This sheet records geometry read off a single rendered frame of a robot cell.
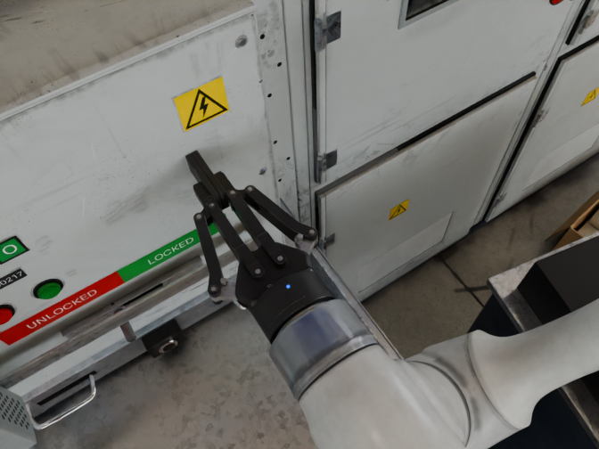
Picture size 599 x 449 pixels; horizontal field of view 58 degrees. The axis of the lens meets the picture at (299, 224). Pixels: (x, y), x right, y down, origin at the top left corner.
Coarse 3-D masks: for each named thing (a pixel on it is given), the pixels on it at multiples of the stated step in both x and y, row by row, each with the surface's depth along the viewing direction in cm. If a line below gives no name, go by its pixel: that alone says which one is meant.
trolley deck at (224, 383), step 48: (192, 336) 91; (240, 336) 91; (384, 336) 90; (96, 384) 88; (144, 384) 87; (192, 384) 87; (240, 384) 87; (48, 432) 84; (96, 432) 84; (144, 432) 84; (192, 432) 83; (240, 432) 83; (288, 432) 83
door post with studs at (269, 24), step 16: (256, 0) 68; (272, 0) 69; (256, 16) 70; (272, 16) 71; (272, 32) 73; (272, 48) 75; (272, 64) 78; (272, 80) 80; (272, 96) 83; (272, 112) 86; (288, 112) 88; (272, 128) 88; (288, 128) 91; (288, 144) 94; (288, 160) 98; (288, 176) 102; (288, 192) 106
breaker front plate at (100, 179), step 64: (192, 64) 52; (256, 64) 56; (0, 128) 46; (64, 128) 49; (128, 128) 53; (192, 128) 58; (256, 128) 64; (0, 192) 50; (64, 192) 55; (128, 192) 60; (192, 192) 66; (64, 256) 62; (128, 256) 69; (192, 256) 77; (64, 320) 71
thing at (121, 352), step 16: (288, 240) 91; (192, 304) 86; (208, 304) 88; (224, 304) 91; (160, 320) 85; (176, 320) 86; (192, 320) 89; (112, 352) 82; (128, 352) 85; (80, 368) 81; (96, 368) 83; (112, 368) 86; (48, 384) 80; (64, 384) 81; (80, 384) 84; (32, 400) 80; (48, 400) 82
